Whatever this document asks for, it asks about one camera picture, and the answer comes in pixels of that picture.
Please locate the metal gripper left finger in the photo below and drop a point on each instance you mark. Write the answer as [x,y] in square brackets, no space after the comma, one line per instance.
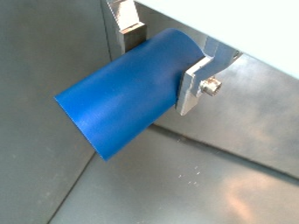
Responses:
[131,29]

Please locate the blue oval cylinder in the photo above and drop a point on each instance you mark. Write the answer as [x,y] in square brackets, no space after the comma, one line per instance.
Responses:
[118,101]

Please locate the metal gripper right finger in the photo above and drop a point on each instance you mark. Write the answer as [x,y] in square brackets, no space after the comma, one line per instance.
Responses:
[198,79]

